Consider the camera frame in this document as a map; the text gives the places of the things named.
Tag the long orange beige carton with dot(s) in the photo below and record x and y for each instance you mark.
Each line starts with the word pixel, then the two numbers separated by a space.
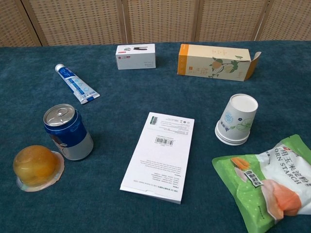
pixel 213 60

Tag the wooden rattan folding screen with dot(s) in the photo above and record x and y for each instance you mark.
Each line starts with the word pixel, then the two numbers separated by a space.
pixel 158 21

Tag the blue silver drink can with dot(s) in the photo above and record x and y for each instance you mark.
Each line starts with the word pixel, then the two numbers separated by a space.
pixel 69 136

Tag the blue white toothpaste tube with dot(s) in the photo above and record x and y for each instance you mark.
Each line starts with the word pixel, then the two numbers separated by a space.
pixel 75 82

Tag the flat white printed box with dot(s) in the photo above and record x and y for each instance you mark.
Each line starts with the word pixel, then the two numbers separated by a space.
pixel 160 157

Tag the white floral paper cup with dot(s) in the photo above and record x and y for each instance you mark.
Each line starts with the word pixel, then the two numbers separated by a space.
pixel 230 140
pixel 230 143
pixel 238 116

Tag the green corn starch bag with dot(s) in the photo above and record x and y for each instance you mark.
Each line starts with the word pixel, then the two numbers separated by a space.
pixel 267 184

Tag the small white stapler box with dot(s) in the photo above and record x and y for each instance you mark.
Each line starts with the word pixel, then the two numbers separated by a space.
pixel 136 59

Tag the dark teal table cloth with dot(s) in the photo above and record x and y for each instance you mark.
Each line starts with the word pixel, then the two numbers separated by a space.
pixel 121 97

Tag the orange fruit jelly cup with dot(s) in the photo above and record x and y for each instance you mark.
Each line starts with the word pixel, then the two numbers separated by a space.
pixel 35 166

